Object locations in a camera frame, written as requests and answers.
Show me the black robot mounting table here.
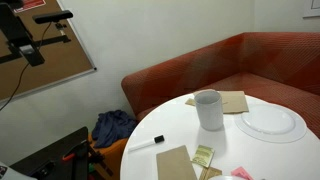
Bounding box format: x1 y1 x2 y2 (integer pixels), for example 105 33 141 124
9 126 89 180

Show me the pink sweetener packet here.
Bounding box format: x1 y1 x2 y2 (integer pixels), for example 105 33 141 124
230 166 255 180

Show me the black camera stand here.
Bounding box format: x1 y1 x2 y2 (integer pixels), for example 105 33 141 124
0 0 73 68

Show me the cork bulletin board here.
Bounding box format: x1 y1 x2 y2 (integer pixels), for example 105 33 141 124
0 0 98 102

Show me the orange-handled black clamp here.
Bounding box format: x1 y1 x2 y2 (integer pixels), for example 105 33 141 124
61 139 114 178

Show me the red paper notice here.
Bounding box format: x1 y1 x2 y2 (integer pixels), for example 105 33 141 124
13 0 47 14

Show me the white round plate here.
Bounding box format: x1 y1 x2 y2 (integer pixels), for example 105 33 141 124
233 103 308 144

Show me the thin black cable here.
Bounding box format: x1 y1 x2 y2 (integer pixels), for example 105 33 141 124
0 22 53 112

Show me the small brown paper packet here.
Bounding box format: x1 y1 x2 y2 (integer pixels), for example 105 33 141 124
184 97 198 108
198 165 223 180

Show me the white bowl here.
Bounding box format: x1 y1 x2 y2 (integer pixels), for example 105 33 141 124
208 174 248 180

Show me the white framed wall sign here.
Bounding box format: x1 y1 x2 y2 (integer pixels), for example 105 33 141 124
302 0 320 19

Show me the white marker with black cap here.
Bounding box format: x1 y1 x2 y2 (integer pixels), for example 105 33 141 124
127 134 165 154

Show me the orange stool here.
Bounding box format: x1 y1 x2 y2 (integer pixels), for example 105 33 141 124
87 133 129 180

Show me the orange-red patterned sofa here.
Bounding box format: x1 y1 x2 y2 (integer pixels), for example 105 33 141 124
120 31 320 139

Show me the white ceramic mug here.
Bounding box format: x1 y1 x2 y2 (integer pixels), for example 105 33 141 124
194 89 225 132

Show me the black stereo camera bar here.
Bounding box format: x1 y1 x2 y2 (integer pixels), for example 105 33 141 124
32 9 74 25

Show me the green tea packet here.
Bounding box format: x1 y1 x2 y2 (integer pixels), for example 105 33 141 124
191 144 216 169

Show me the brown paper envelope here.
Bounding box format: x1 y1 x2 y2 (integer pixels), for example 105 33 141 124
155 144 198 180

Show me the brown paper napkin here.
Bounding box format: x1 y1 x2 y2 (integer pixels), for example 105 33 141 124
218 90 250 115

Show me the blue crumpled cloth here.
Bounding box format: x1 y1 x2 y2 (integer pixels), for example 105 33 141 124
91 109 138 149

